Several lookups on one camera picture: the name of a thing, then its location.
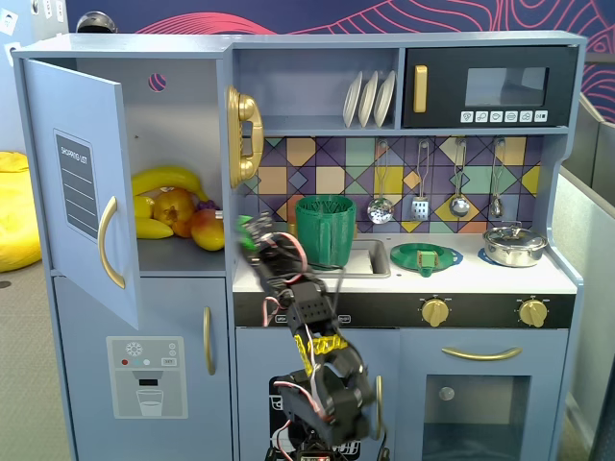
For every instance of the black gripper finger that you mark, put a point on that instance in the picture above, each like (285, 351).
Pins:
(263, 226)
(253, 254)

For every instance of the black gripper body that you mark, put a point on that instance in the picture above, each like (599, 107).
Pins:
(258, 238)

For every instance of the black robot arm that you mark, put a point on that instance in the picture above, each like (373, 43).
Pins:
(346, 398)

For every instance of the gold toy faucet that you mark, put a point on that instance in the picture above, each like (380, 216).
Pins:
(291, 227)

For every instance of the red yellow toy mango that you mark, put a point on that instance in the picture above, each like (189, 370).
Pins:
(209, 230)

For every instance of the green ribbed cup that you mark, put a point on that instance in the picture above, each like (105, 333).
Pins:
(327, 230)

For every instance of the purple toy grapes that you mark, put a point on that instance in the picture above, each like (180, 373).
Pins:
(207, 205)

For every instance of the gold toy telephone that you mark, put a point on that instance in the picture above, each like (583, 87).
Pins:
(235, 139)

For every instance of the orange toy pomegranate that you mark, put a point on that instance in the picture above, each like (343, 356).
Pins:
(173, 206)

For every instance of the grey metal sink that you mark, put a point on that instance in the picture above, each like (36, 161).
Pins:
(380, 261)

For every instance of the dishwasher door with dish sticker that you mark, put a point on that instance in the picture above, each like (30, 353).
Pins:
(254, 360)

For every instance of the blue freezer door with dispenser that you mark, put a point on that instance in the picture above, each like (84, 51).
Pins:
(168, 312)

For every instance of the small yellow toy banana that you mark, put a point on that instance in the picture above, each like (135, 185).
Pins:
(154, 229)

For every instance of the large yellow toy banana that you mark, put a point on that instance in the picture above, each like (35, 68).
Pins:
(168, 177)

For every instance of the steel slotted skimmer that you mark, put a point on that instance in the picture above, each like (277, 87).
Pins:
(381, 210)

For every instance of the small yellow toy fruit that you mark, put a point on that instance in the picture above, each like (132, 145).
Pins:
(143, 206)

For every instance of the green plate with toy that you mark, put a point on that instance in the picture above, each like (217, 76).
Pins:
(406, 254)

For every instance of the steel slotted spatula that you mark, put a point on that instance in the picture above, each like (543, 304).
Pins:
(419, 210)

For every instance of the white toy plate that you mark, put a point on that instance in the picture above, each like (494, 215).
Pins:
(384, 96)
(368, 98)
(351, 98)

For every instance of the gold stove knob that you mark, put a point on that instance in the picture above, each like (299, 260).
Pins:
(435, 313)
(532, 313)

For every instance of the steel ladle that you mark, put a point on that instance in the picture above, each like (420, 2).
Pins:
(460, 206)

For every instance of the steel serving spoon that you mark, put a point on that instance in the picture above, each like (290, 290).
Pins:
(496, 207)

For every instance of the blue toy kitchen body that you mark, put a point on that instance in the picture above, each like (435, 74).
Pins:
(384, 41)

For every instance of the blue fridge door shopping list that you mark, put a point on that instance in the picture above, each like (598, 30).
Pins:
(72, 105)

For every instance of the steel toy pot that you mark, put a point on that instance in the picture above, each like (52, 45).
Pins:
(514, 257)

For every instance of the steel pot lid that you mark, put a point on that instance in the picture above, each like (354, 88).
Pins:
(514, 235)

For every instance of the yellow bean bag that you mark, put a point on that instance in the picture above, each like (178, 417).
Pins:
(17, 216)

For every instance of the black microwave door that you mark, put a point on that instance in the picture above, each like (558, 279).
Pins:
(442, 62)

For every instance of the black round helmet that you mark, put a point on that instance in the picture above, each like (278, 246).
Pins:
(96, 23)

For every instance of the blue oven door with window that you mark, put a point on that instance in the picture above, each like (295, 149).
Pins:
(543, 384)

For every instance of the white wall socket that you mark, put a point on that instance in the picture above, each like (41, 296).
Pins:
(48, 8)
(12, 53)
(8, 21)
(60, 9)

